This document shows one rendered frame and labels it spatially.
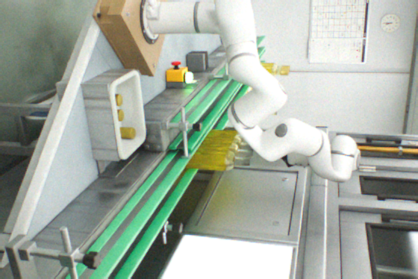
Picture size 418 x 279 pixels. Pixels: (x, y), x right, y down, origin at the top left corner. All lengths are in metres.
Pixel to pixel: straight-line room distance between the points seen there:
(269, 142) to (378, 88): 6.38
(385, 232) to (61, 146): 0.96
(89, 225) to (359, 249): 0.75
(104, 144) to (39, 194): 0.24
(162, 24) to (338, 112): 6.39
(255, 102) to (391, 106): 6.55
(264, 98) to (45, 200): 0.58
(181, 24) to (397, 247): 0.90
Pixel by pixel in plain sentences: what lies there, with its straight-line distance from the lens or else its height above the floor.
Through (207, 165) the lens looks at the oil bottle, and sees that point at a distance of 1.41.
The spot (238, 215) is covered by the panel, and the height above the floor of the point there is 1.13.
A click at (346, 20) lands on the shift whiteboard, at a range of 7.17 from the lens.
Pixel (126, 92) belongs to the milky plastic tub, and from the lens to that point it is 1.28.
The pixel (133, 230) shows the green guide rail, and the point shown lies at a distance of 1.02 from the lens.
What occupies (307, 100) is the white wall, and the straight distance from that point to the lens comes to 7.47.
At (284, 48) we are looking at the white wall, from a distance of 7.28.
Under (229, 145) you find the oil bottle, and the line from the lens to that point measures 1.44.
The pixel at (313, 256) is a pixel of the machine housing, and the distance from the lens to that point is 1.20.
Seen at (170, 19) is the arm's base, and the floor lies 0.92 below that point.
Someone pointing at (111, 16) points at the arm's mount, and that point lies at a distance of 1.21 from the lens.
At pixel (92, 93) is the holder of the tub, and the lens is 1.15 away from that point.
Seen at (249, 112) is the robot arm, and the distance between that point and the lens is 1.09.
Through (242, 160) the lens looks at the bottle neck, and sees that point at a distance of 1.39.
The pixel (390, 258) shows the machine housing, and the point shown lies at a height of 1.57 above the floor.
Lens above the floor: 1.36
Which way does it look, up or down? 15 degrees down
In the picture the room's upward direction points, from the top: 93 degrees clockwise
